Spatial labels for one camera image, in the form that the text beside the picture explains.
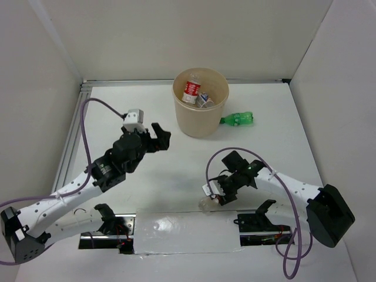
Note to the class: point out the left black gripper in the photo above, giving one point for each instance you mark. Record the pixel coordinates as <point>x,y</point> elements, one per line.
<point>163,137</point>

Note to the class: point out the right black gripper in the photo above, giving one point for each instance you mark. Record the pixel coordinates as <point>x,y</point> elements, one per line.
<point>228,197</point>

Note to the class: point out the small clear bottle red label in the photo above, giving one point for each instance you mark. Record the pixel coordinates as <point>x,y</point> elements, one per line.
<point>208,205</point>

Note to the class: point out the clear bottle blue label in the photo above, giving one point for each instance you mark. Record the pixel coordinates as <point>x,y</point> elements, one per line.
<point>204,101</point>

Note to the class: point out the clear bottle red white label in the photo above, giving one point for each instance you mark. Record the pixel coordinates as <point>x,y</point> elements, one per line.
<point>192,88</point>

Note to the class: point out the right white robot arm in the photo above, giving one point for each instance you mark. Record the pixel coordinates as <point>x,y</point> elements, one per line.
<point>320,210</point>

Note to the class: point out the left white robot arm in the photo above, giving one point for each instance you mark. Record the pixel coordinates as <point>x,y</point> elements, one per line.
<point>31,230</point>

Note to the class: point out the beige round plastic bin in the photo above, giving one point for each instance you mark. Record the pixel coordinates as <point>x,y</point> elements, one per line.
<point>193,120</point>

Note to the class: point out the silver reflective sheet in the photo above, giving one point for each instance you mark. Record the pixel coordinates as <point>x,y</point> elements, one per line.
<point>186,233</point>

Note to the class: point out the green plastic bottle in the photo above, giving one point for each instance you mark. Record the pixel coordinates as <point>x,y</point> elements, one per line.
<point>238,119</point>

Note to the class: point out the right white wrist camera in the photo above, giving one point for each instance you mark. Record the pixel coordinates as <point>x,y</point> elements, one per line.
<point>211,188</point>

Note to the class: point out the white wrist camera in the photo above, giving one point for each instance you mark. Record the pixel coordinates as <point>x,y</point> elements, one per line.
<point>133,121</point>
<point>211,188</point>

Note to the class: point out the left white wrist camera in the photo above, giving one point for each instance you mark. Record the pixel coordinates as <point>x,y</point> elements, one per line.
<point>133,121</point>

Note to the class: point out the aluminium frame rail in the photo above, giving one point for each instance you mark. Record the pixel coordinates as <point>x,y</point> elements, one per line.
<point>72,140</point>

